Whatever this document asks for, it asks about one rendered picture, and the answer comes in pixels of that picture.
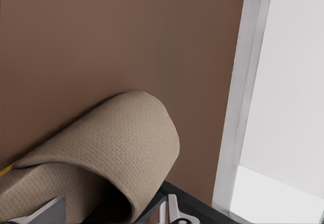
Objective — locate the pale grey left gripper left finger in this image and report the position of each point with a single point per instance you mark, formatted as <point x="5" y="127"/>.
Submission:
<point x="48" y="212"/>

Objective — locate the beige woven fabric shoe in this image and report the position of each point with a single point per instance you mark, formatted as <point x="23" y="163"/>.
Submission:
<point x="114" y="143"/>

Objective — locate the silver frame post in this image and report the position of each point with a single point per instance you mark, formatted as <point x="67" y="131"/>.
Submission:
<point x="243" y="95"/>

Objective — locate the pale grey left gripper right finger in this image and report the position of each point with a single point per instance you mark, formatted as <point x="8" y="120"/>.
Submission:
<point x="174" y="210"/>

